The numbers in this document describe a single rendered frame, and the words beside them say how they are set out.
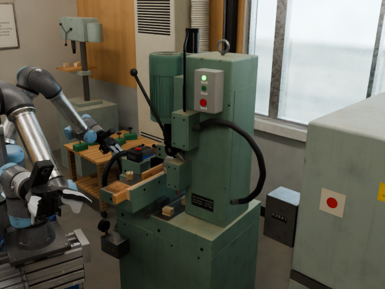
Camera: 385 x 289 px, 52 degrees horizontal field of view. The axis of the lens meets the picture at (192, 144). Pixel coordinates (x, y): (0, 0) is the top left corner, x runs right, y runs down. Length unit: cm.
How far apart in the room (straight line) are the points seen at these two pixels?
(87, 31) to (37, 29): 99
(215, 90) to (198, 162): 36
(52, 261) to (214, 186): 72
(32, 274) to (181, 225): 63
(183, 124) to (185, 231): 47
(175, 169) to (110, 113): 265
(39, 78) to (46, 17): 282
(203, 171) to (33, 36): 344
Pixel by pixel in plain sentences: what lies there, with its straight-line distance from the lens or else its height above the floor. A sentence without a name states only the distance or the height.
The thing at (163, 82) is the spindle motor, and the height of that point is 139.
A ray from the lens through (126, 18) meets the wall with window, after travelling 428.
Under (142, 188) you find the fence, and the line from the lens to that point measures 178.
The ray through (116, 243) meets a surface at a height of 62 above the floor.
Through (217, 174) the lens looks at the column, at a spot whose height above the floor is 105.
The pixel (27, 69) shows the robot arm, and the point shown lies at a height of 140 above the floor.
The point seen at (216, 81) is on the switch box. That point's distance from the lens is 148.
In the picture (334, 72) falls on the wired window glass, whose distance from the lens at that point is 295.
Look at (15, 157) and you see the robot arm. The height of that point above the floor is 102.
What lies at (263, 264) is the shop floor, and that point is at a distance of 293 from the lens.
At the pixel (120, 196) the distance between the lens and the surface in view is 174.
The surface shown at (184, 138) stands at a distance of 160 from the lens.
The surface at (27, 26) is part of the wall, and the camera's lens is 478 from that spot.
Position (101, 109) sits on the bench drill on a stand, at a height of 68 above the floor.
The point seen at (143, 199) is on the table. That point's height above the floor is 88.
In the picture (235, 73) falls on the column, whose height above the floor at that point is 147.
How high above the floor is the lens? 172
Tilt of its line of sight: 20 degrees down
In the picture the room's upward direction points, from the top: 1 degrees clockwise
